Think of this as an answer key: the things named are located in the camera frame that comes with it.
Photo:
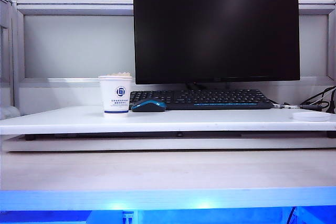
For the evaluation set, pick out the white desk riser board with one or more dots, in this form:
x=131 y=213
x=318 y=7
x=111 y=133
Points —
x=168 y=124

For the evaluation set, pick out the blue and black mouse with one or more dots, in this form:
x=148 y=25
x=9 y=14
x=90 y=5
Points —
x=149 y=106

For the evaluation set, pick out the white paper cup blue logo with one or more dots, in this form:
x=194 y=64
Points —
x=115 y=95

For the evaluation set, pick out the grey office partition panel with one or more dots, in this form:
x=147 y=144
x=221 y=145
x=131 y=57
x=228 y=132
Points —
x=78 y=45

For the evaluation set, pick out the round white dish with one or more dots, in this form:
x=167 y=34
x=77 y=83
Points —
x=311 y=116

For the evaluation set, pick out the white feather shuttlecock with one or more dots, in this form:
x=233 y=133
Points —
x=119 y=73

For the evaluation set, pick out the black computer keyboard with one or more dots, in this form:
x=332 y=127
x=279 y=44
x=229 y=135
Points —
x=210 y=98

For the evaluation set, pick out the grey side partition frame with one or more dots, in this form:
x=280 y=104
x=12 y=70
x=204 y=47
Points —
x=6 y=51

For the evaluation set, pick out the black computer monitor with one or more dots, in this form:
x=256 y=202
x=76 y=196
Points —
x=215 y=32

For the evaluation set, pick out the silver and black pen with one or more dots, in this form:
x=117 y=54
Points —
x=294 y=106

